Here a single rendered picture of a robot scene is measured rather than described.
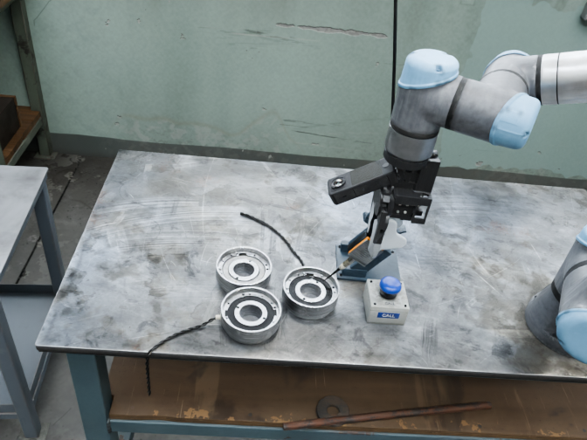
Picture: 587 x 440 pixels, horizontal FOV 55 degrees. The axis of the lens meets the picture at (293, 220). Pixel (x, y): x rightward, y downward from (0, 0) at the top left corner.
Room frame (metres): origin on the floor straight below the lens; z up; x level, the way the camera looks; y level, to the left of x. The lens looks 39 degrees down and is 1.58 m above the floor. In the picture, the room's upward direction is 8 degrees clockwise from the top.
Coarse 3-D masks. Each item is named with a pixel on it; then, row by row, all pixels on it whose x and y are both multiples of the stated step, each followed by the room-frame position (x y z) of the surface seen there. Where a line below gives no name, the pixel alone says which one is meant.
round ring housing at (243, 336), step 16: (240, 288) 0.70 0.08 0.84; (256, 288) 0.70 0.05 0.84; (224, 304) 0.66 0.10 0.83; (240, 304) 0.67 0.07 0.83; (256, 304) 0.68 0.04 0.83; (272, 304) 0.68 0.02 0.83; (224, 320) 0.62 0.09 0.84; (240, 320) 0.63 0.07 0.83; (240, 336) 0.60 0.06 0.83; (256, 336) 0.60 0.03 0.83
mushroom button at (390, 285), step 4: (388, 276) 0.75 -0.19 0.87; (380, 280) 0.74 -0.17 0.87; (384, 280) 0.73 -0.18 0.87; (388, 280) 0.74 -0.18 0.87; (392, 280) 0.74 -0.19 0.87; (396, 280) 0.74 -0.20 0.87; (380, 284) 0.73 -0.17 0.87; (384, 284) 0.73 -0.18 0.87; (388, 284) 0.73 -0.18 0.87; (392, 284) 0.73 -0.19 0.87; (396, 284) 0.73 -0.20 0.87; (400, 284) 0.73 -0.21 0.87; (384, 288) 0.72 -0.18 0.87; (388, 288) 0.72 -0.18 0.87; (392, 288) 0.72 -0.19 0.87; (396, 288) 0.72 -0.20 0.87; (400, 288) 0.72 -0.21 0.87; (388, 292) 0.71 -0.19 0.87; (392, 292) 0.71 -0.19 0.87; (396, 292) 0.71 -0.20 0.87
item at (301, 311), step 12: (288, 276) 0.75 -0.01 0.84; (324, 276) 0.77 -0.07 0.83; (288, 288) 0.73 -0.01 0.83; (300, 288) 0.74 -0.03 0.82; (312, 288) 0.75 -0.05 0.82; (324, 288) 0.74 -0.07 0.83; (336, 288) 0.74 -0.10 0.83; (288, 300) 0.69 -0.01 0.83; (312, 300) 0.70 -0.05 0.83; (336, 300) 0.71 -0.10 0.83; (300, 312) 0.68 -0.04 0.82; (312, 312) 0.68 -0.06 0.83; (324, 312) 0.68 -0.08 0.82
